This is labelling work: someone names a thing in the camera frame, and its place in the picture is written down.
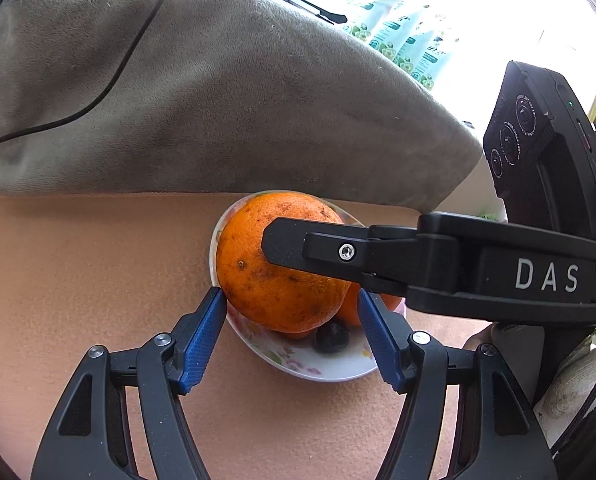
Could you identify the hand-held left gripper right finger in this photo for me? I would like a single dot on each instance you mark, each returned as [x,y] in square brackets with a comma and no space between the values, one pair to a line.
[380,340]

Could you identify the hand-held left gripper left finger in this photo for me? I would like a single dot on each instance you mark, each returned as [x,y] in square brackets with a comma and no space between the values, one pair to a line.
[200,340]

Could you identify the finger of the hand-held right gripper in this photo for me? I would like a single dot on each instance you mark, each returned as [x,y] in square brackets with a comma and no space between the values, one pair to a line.
[323,247]

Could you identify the dark purple grape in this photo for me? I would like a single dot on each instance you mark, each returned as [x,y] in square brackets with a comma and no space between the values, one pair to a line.
[330,337]

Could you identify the large spotted orange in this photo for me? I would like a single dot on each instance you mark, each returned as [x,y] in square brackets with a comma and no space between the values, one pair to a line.
[258,285]

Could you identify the white floral plate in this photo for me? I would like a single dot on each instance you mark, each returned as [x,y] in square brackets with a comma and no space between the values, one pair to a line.
[298,366]

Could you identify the person's right hand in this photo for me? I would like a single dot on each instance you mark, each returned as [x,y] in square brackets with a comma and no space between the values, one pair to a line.
[575,390]

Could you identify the grey cushion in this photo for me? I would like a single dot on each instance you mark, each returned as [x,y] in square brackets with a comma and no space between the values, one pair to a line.
[227,110]

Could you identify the row of green white packets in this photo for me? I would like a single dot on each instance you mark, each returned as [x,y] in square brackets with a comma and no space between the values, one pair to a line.
[408,40]

